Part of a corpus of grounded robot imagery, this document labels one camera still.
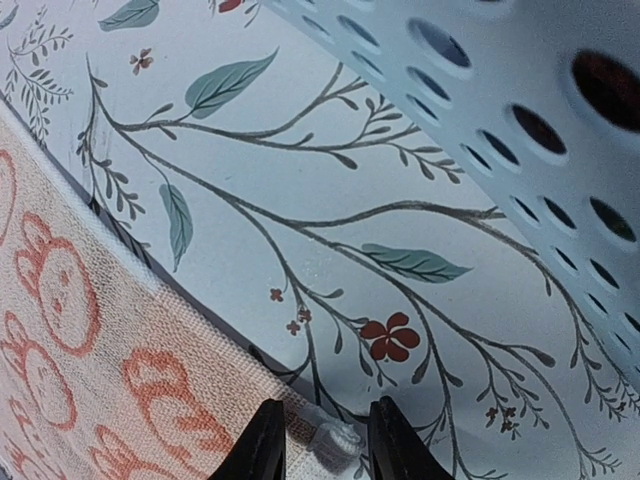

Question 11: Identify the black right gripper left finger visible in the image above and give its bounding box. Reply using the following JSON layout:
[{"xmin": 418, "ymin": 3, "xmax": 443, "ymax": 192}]
[{"xmin": 209, "ymin": 399, "xmax": 286, "ymax": 480}]

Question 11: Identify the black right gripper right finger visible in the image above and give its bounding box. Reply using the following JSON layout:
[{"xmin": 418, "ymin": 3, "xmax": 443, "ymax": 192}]
[{"xmin": 368, "ymin": 396, "xmax": 440, "ymax": 480}]

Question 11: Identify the orange bunny pattern towel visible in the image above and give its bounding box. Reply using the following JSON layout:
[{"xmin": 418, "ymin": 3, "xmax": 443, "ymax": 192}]
[{"xmin": 1, "ymin": 113, "xmax": 364, "ymax": 479}]

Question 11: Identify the light blue plastic basket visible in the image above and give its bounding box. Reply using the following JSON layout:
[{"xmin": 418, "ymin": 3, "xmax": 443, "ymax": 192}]
[{"xmin": 267, "ymin": 1, "xmax": 639, "ymax": 381}]

